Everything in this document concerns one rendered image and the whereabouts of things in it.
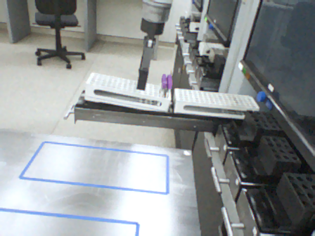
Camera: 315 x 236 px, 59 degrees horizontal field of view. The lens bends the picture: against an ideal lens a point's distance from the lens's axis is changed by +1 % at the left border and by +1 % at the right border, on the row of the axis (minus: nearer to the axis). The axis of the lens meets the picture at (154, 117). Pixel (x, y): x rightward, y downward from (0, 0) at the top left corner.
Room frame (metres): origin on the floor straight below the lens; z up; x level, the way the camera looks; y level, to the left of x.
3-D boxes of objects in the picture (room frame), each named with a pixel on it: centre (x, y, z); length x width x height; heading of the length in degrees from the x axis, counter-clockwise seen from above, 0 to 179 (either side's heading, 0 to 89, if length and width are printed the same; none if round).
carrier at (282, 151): (0.62, -0.35, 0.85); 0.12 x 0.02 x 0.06; 3
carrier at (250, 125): (0.77, -0.32, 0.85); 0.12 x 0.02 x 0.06; 4
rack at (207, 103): (0.92, -0.21, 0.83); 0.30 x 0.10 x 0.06; 93
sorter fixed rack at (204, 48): (1.64, -0.36, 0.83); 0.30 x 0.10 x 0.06; 93
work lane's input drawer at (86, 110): (0.91, -0.03, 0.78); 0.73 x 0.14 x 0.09; 93
